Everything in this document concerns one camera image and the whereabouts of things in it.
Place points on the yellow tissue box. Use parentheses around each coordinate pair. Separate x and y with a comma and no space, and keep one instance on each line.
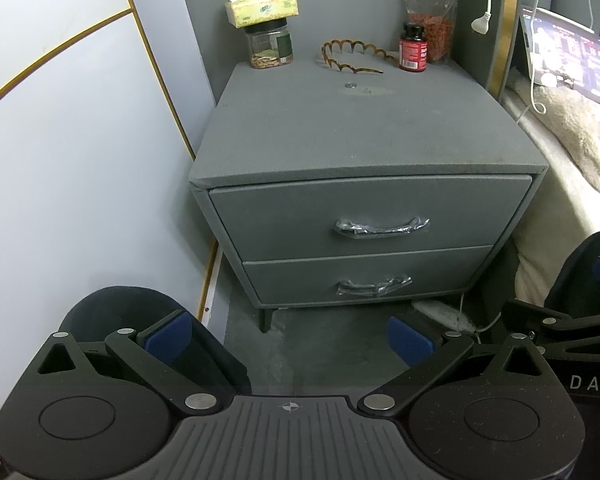
(262,9)

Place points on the brown wavy headband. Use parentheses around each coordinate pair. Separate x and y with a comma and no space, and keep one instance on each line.
(340,62)

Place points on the clear bag of red berries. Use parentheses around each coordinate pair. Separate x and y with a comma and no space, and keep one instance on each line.
(437,25)

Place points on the red supplement bottle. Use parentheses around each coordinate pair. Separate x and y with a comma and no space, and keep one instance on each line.
(413,50)

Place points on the grey upholstered nightstand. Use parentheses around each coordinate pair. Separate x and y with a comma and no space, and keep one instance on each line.
(360,130)

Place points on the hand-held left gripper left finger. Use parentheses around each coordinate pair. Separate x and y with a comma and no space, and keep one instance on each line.
(170,337)

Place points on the tablet with lit screen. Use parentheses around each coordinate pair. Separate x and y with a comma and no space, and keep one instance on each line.
(575,55)

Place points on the white power strip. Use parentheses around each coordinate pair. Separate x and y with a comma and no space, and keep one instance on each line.
(445,314)

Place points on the grey headboard with gold trim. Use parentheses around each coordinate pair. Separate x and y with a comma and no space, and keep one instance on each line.
(505,35)

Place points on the grey drawer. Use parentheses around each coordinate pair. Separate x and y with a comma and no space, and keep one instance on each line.
(290,280)
(280,220)

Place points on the cream fluffy blanket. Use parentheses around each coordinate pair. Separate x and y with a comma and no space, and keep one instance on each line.
(570,160)

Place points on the clear jar with black lid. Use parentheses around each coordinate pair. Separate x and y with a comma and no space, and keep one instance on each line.
(270,45)

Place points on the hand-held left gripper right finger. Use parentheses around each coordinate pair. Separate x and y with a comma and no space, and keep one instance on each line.
(410,342)

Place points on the dark cloth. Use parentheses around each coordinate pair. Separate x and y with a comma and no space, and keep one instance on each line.
(575,270)

